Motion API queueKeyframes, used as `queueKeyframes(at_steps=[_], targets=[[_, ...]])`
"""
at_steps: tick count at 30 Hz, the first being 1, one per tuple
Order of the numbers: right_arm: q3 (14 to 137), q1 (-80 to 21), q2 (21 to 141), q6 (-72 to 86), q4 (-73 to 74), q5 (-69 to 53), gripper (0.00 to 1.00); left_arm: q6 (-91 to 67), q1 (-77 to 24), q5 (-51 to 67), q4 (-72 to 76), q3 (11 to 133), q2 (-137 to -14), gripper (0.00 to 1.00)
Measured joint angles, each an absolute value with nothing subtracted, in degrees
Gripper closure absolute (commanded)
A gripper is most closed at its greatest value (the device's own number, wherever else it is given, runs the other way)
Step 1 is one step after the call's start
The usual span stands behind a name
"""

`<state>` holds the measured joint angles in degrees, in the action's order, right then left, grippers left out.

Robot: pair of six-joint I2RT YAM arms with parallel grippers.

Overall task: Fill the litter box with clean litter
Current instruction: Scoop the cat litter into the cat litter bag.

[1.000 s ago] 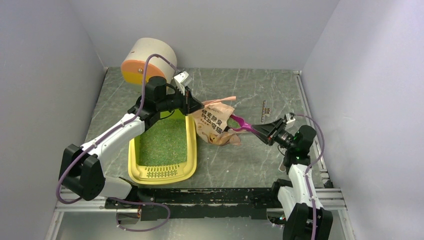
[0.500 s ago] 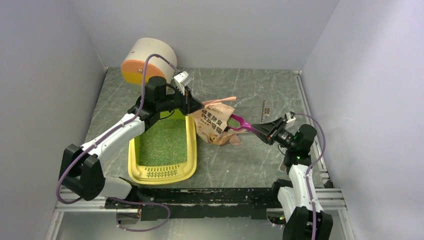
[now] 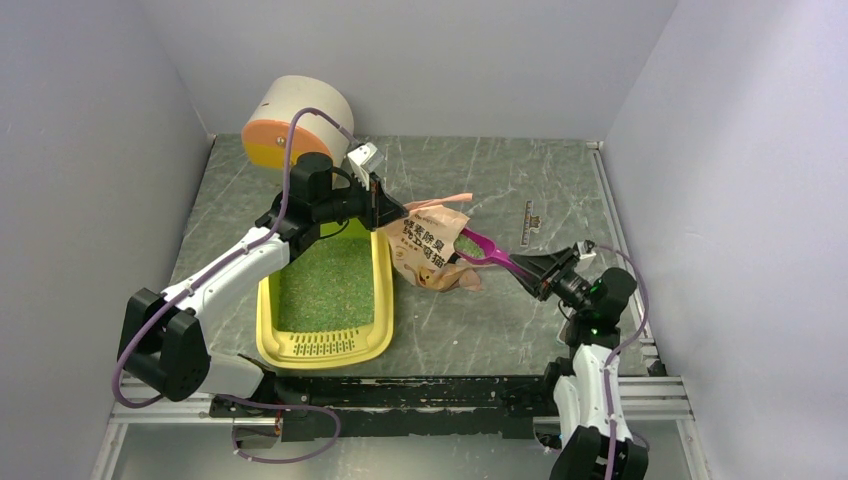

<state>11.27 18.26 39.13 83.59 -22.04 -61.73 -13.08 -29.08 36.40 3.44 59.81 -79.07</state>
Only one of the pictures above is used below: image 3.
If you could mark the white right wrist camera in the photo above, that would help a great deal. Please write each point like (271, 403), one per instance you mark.
(586, 251)

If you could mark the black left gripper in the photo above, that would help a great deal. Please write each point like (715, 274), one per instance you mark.
(382, 208)

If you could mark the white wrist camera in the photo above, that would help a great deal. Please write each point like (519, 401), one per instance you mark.
(363, 160)
(586, 251)

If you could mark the yellow litter box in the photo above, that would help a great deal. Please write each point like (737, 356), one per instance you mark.
(333, 307)

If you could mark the magenta plastic scoop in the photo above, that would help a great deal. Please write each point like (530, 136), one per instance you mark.
(479, 250)

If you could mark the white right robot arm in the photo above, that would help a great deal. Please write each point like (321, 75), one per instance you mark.
(596, 442)

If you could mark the orange cat litter bag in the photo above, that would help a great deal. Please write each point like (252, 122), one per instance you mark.
(422, 245)

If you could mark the round cream drawer cabinet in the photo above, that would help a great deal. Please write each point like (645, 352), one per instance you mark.
(265, 134)

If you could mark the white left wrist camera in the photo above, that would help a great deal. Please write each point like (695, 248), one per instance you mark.
(363, 160)

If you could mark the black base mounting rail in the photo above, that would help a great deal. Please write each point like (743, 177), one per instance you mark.
(300, 408)

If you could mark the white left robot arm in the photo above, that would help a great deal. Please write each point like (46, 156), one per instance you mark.
(162, 342)

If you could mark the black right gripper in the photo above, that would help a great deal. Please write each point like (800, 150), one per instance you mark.
(543, 267)

